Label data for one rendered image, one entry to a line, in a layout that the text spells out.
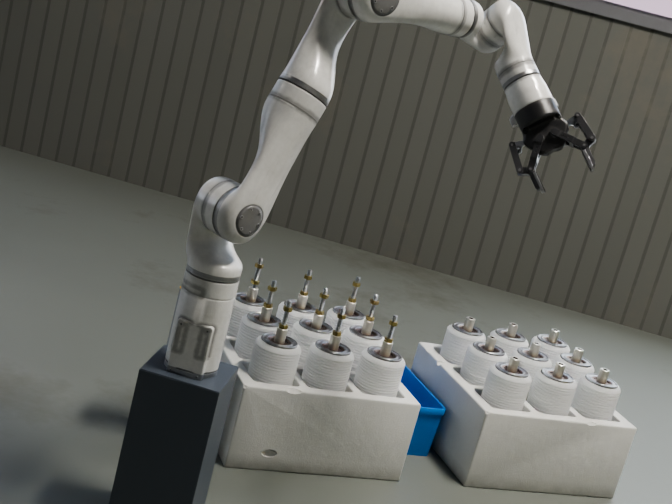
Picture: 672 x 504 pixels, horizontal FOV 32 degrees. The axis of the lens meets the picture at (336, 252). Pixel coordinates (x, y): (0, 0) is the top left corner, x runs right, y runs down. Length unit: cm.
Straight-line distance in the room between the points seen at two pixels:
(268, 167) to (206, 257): 18
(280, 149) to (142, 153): 257
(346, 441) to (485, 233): 194
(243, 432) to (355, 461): 26
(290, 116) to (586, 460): 119
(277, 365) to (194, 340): 43
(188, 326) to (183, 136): 248
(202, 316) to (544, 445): 99
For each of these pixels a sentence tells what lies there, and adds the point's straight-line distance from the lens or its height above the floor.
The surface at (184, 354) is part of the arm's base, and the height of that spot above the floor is 34.
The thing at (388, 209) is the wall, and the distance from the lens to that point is 429.
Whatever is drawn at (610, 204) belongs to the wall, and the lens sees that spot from 427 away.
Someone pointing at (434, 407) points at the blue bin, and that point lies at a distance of 271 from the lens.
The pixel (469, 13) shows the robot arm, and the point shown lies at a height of 98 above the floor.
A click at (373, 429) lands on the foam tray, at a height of 11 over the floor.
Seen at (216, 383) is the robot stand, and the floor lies 30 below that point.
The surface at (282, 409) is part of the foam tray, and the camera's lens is 238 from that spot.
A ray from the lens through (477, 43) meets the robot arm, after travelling 217.
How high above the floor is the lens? 104
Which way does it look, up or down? 14 degrees down
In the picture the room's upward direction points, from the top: 15 degrees clockwise
